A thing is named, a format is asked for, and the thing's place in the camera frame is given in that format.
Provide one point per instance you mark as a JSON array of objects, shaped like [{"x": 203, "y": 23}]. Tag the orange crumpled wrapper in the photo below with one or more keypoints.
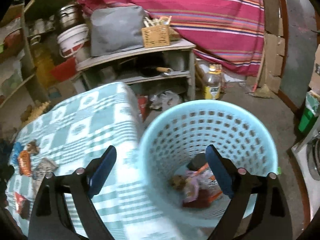
[{"x": 24, "y": 163}]

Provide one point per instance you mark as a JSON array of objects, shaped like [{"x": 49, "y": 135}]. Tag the crumpled clear plastic bag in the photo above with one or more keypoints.
[{"x": 164, "y": 101}]

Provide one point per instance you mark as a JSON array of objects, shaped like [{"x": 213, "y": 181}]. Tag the grey fabric bag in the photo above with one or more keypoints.
[{"x": 116, "y": 30}]

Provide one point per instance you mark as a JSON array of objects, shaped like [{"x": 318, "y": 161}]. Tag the cardboard box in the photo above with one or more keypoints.
[{"x": 314, "y": 83}]

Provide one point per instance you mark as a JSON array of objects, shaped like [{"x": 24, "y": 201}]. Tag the bamboo chopstick holder box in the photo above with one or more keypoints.
[{"x": 156, "y": 36}]

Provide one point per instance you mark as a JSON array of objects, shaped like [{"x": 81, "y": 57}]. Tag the wooden handled pan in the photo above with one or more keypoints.
[{"x": 155, "y": 71}]

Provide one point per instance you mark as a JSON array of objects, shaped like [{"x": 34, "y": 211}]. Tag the straw broom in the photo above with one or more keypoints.
[{"x": 261, "y": 92}]

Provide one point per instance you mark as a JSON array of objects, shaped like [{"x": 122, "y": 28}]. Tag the green checkered tablecloth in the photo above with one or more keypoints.
[{"x": 80, "y": 129}]

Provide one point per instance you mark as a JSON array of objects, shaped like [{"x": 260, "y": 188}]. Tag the pink snack wrapper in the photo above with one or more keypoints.
[{"x": 193, "y": 185}]

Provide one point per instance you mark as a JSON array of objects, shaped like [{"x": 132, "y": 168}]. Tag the grey low shelf unit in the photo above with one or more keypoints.
[{"x": 178, "y": 56}]

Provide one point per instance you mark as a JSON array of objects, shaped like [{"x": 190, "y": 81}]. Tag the red striped cloth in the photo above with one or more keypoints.
[{"x": 228, "y": 32}]

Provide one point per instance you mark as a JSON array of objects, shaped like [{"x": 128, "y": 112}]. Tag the orange snack wrapper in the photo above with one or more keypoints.
[{"x": 208, "y": 182}]

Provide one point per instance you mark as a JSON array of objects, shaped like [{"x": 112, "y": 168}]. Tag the grey patterned snack packet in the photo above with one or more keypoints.
[{"x": 44, "y": 166}]

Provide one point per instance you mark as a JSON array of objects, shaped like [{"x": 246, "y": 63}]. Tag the cooking oil bottle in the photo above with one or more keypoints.
[{"x": 212, "y": 82}]

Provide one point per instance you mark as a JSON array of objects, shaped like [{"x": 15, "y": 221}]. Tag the light blue plastic basket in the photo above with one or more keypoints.
[{"x": 178, "y": 134}]

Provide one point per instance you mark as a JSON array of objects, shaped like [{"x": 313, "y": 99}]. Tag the white plastic bucket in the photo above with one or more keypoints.
[{"x": 73, "y": 39}]

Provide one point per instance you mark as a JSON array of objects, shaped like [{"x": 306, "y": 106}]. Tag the tall wooden shelf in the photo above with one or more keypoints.
[{"x": 17, "y": 66}]

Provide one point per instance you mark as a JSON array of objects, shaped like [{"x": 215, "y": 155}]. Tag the steel pot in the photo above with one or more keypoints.
[{"x": 68, "y": 16}]

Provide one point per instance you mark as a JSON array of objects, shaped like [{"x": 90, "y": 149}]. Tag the green trash bin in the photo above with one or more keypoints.
[{"x": 310, "y": 113}]

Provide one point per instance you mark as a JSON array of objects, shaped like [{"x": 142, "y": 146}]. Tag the red snack wrapper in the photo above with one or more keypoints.
[{"x": 21, "y": 203}]

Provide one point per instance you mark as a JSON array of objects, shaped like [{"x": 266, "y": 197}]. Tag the red plastic basin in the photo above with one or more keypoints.
[{"x": 65, "y": 70}]

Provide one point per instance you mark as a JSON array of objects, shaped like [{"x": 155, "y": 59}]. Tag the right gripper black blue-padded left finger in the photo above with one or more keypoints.
[{"x": 50, "y": 218}]

